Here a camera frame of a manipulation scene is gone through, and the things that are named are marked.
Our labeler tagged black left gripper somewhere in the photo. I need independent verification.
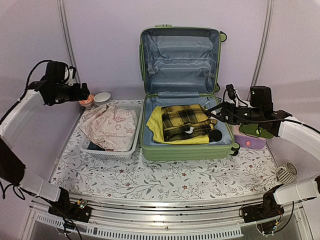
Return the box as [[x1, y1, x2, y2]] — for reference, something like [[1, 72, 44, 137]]
[[52, 82, 91, 103]]

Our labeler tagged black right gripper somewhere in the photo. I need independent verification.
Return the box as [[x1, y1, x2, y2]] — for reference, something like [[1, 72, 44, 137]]
[[208, 101, 263, 126]]

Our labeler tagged black round object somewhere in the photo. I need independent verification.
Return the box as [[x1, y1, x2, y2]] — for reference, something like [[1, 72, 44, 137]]
[[208, 129, 223, 142]]

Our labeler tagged black mesh garment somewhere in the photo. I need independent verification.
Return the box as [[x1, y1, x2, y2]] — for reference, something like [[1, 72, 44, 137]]
[[161, 104, 218, 142]]

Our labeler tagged white green purple drawer box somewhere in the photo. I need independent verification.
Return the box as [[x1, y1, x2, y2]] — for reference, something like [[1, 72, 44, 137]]
[[232, 124, 274, 150]]

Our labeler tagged cream patterned garment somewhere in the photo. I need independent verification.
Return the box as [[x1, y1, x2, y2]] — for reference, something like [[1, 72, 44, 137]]
[[79, 102, 138, 152]]

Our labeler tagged dark blue garment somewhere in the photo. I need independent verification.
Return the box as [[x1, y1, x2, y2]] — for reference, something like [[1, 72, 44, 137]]
[[87, 141, 105, 151]]

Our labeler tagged yellow garment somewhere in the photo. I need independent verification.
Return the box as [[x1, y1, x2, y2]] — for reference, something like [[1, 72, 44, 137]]
[[146, 106, 209, 145]]

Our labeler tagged green hard-shell suitcase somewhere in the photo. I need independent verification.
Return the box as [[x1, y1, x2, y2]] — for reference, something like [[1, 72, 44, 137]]
[[139, 25, 240, 161]]

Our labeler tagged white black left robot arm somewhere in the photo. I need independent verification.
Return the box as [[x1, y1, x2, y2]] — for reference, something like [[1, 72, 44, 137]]
[[0, 59, 90, 217]]

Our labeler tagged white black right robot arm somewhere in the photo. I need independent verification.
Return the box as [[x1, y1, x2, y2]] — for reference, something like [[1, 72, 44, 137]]
[[207, 84, 320, 223]]

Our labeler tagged red patterned ceramic bowl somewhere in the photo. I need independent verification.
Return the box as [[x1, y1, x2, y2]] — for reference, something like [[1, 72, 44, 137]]
[[78, 94, 94, 109]]

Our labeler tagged white ceramic bowl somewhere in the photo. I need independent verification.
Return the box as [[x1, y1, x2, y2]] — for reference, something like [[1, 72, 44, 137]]
[[93, 92, 112, 107]]

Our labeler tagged floral patterned table cloth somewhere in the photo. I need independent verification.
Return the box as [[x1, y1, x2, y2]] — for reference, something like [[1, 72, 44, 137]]
[[49, 98, 278, 201]]

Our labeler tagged white perforated plastic basket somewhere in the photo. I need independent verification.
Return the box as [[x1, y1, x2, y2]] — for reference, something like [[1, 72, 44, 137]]
[[79, 103, 142, 160]]

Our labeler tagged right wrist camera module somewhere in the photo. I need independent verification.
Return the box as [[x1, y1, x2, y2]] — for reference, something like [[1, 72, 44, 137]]
[[226, 84, 240, 107]]

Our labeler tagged right aluminium wall post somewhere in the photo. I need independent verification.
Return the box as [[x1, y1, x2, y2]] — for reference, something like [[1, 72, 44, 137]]
[[250, 0, 274, 87]]

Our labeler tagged aluminium wall post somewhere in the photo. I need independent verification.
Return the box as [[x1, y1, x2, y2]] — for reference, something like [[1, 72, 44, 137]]
[[250, 0, 274, 87], [56, 0, 84, 99]]

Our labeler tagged left aluminium wall post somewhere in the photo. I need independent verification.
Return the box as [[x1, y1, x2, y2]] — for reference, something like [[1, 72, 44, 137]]
[[56, 0, 84, 99]]

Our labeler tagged aluminium front rail frame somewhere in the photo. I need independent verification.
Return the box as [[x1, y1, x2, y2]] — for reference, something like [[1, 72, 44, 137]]
[[22, 194, 313, 240]]

